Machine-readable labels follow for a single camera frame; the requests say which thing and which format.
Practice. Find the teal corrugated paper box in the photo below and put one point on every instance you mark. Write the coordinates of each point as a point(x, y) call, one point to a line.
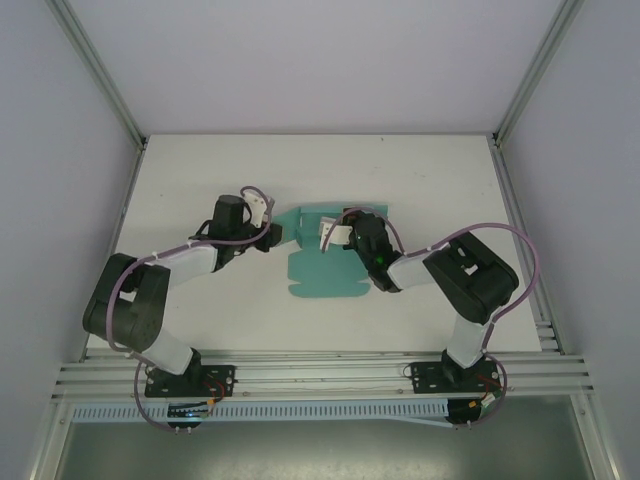
point(325, 280)

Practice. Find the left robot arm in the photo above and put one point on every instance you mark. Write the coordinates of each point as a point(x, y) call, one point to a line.
point(130, 305)

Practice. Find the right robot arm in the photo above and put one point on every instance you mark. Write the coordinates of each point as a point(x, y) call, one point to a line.
point(475, 285)

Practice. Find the black connector block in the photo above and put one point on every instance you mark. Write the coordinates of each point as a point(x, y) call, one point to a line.
point(182, 417)
point(465, 415)

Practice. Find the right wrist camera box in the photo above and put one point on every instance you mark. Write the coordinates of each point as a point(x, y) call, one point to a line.
point(340, 232)

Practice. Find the aluminium table edge rail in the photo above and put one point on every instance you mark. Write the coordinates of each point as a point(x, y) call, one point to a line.
point(520, 200)
point(117, 240)

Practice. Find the aluminium mounting rail beam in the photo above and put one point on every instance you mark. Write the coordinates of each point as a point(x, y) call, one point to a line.
point(320, 372)

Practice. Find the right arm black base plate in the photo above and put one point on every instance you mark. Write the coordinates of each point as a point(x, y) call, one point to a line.
point(430, 380)

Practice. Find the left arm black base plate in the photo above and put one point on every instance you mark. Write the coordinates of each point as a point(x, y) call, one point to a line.
point(165, 387)

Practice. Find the aluminium frame post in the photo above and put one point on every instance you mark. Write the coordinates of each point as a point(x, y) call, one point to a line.
point(537, 70)
point(100, 70)

